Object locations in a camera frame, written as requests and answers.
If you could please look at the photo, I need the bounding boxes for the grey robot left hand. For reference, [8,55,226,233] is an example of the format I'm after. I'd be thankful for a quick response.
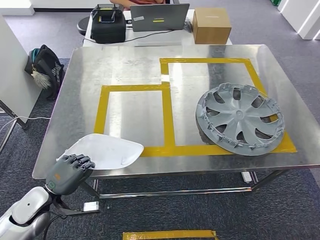
[45,153,96,197]

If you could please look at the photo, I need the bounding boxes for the white plastic car part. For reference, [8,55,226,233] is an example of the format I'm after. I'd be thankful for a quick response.
[56,133,145,171]

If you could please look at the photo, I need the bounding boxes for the stainless steel workbench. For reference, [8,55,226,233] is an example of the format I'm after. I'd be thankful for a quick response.
[32,43,320,200]

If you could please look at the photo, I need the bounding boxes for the black bag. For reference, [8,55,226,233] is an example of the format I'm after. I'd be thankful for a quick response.
[23,44,65,102]

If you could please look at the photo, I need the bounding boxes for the yellow tape double rectangle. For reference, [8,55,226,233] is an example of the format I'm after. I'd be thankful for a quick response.
[93,57,297,158]

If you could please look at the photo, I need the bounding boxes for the yellow floor tape square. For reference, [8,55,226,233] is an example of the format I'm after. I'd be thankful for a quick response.
[122,229,220,240]

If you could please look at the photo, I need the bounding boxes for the black round stool seat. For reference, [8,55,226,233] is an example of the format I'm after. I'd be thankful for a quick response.
[76,15,91,37]

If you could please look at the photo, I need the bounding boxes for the black equipment case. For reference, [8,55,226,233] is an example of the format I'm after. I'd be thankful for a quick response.
[90,3,128,45]

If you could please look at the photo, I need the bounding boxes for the person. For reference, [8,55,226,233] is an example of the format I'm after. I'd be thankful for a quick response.
[109,0,166,11]

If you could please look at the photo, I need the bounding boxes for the grey laptop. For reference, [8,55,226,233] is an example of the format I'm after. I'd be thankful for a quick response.
[129,2,190,33]

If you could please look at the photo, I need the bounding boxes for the grey plastic hubcap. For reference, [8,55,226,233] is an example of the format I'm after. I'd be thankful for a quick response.
[195,82,285,158]

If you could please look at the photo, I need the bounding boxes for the white power strip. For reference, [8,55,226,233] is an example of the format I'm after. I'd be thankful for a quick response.
[240,171,253,184]

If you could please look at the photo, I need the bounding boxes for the brown cardboard box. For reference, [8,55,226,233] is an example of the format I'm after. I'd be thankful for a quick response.
[192,6,232,45]

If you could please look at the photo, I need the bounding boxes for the white plinth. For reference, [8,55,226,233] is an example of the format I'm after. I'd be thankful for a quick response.
[276,0,313,34]
[297,9,320,41]

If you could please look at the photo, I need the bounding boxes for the white floor cable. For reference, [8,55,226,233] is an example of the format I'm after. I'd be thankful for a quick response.
[0,115,51,134]

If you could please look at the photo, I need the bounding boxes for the fluffy beige keychain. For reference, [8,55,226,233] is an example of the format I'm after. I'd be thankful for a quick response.
[30,68,52,91]

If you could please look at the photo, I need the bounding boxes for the black laptop cable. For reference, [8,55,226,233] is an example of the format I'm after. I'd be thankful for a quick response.
[83,29,175,45]

